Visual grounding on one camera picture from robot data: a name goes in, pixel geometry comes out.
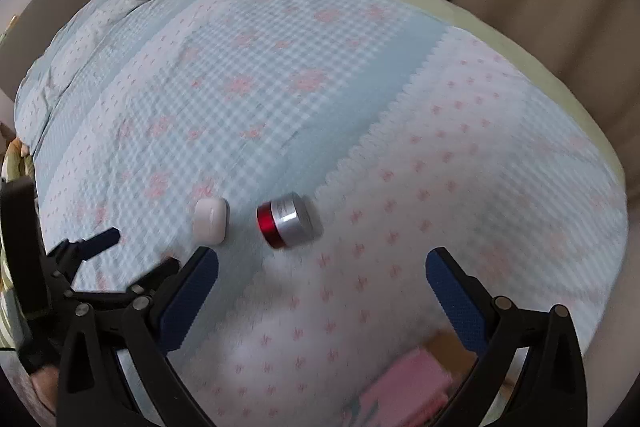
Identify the light blue checked blanket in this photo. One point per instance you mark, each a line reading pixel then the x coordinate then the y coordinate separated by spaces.
pixel 300 32

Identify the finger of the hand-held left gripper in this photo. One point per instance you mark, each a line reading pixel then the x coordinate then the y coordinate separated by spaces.
pixel 95 243
pixel 150 279

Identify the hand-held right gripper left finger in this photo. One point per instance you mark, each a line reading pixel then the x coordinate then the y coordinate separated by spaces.
pixel 187 302

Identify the red and silver jar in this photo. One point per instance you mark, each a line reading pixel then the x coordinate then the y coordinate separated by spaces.
pixel 287 219

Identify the pink patterned cardboard box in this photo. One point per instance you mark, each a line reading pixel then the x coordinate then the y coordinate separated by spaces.
pixel 400 387

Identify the pale green bed sheet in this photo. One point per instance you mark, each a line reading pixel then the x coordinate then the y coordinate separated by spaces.
pixel 500 38

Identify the white earbuds case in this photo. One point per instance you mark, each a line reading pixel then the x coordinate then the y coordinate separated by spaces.
pixel 211 222

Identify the person's left hand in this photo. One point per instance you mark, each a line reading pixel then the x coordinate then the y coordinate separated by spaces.
pixel 44 389

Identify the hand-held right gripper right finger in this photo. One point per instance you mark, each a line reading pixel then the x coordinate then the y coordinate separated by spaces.
pixel 457 302

